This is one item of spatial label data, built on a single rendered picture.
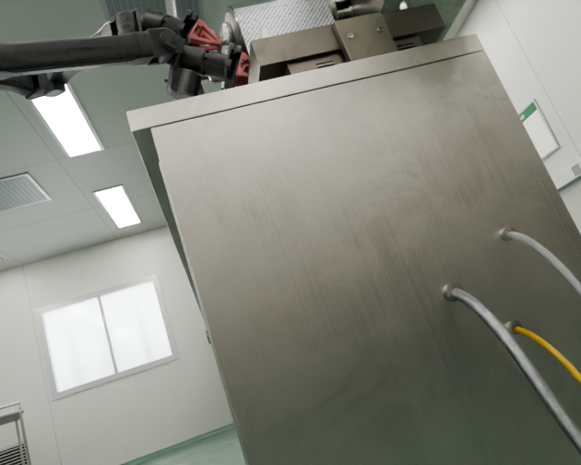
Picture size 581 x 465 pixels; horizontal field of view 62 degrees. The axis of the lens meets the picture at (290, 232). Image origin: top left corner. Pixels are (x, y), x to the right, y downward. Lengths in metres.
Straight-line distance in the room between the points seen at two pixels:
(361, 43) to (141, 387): 5.96
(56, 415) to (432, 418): 6.28
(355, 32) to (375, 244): 0.44
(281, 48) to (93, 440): 6.12
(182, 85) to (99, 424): 5.85
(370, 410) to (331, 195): 0.33
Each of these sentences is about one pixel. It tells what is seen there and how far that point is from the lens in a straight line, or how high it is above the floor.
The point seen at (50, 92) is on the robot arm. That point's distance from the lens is 1.67.
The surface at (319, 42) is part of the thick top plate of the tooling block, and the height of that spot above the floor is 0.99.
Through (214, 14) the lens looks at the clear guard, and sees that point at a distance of 2.19.
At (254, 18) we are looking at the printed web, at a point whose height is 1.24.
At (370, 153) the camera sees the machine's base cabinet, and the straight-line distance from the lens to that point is 0.84.
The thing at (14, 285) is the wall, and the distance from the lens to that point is 7.23.
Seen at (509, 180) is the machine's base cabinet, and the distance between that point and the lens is 0.92.
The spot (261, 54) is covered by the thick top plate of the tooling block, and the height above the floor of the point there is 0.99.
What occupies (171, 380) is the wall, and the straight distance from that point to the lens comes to 6.58.
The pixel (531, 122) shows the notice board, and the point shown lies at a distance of 4.52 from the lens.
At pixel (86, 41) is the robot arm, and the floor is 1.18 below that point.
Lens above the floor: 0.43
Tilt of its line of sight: 15 degrees up
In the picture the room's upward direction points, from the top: 19 degrees counter-clockwise
